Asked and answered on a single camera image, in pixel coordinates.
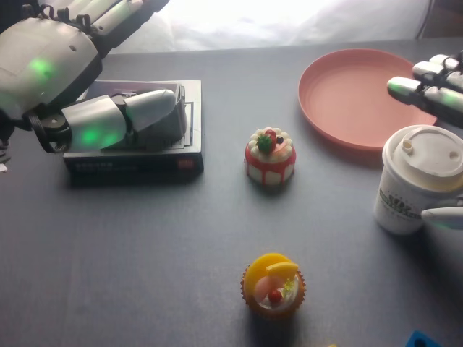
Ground orange fruit cupcake toy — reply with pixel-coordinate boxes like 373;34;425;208
240;252;307;320

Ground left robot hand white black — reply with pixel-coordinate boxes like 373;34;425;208
0;0;178;155

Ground pink round plate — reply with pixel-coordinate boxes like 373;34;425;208
297;49;441;150

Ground blue square block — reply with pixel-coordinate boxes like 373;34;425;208
403;329;443;347

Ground black calculator box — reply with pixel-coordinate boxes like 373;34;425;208
63;79;204;187

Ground grey tablecloth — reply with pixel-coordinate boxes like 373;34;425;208
0;35;463;347

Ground white lidded paper cup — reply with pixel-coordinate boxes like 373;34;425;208
373;124;463;236

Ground white backdrop sheet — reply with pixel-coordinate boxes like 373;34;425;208
119;0;463;55

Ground strawberry cake toy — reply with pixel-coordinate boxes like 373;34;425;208
244;127;297;187

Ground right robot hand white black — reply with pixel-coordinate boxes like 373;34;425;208
386;50;463;231

